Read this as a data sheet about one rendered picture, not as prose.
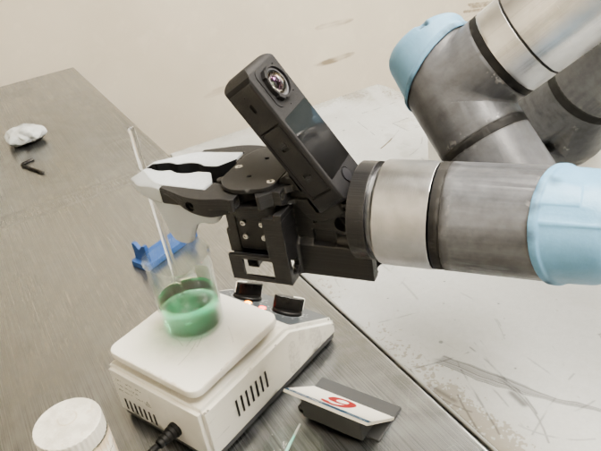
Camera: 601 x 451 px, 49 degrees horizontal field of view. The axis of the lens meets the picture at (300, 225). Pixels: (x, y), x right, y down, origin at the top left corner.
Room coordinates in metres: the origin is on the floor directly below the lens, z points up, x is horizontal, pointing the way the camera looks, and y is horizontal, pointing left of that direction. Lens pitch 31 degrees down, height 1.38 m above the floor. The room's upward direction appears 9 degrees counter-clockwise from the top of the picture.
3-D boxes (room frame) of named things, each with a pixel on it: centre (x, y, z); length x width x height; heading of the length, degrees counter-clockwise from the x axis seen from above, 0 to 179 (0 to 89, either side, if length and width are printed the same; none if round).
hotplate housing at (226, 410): (0.51, 0.10, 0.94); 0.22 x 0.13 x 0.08; 139
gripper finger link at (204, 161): (0.50, 0.08, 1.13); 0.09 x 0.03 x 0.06; 61
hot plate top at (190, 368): (0.50, 0.12, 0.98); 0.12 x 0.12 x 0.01; 49
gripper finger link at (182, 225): (0.47, 0.10, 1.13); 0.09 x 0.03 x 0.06; 63
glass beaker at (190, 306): (0.51, 0.12, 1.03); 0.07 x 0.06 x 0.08; 11
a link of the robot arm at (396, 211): (0.40, -0.08, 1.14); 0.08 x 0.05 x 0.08; 152
